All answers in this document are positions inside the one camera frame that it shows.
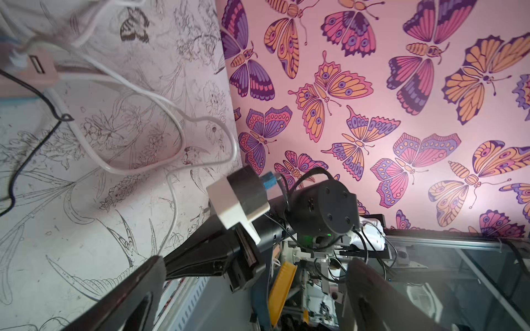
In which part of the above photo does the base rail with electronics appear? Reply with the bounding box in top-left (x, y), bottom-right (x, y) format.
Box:
top-left (153, 277), bottom-right (209, 331)

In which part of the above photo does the black usb cable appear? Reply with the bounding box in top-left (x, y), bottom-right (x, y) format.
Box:
top-left (0, 68), bottom-right (75, 218)

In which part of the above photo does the pink charger adapter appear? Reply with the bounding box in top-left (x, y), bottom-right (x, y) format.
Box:
top-left (1, 41), bottom-right (59, 99)

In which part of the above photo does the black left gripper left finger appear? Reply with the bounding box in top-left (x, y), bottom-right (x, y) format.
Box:
top-left (65, 256), bottom-right (166, 330)

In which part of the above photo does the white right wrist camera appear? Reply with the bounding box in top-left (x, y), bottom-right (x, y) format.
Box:
top-left (206, 166), bottom-right (277, 244)

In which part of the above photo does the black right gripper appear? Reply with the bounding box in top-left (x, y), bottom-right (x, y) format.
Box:
top-left (164, 179), bottom-right (360, 279)

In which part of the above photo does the white power cable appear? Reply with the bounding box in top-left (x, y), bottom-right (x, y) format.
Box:
top-left (0, 0), bottom-right (241, 177)

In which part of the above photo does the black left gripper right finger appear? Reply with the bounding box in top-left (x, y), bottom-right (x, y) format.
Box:
top-left (346, 259), bottom-right (444, 331)

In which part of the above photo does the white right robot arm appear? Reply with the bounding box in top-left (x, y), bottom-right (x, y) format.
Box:
top-left (164, 179), bottom-right (390, 292)

